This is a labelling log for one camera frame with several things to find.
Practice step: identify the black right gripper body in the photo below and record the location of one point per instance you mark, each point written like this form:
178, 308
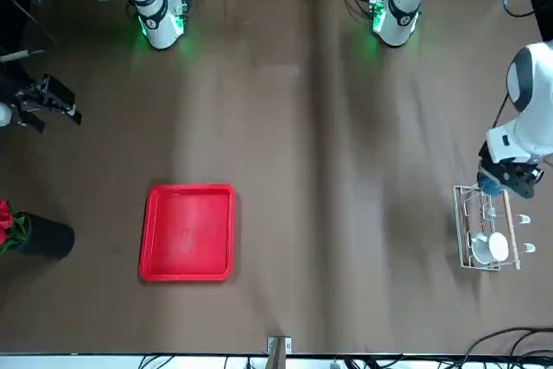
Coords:
54, 94

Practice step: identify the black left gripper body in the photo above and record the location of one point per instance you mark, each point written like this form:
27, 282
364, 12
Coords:
518, 179

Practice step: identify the blue cup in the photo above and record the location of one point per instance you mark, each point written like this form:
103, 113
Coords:
490, 187

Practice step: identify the white cup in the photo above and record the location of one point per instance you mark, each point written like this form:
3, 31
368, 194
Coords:
497, 246

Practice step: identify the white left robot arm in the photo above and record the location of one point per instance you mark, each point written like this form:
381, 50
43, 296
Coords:
399, 10

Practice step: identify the red plastic tray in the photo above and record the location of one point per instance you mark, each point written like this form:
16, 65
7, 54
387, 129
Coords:
188, 233

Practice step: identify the red artificial flowers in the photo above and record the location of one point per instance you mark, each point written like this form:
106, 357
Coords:
4, 218

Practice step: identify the black cylindrical vase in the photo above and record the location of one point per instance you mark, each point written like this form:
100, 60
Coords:
47, 237

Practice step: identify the aluminium frame post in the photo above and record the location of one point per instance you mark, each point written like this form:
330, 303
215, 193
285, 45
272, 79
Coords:
278, 351

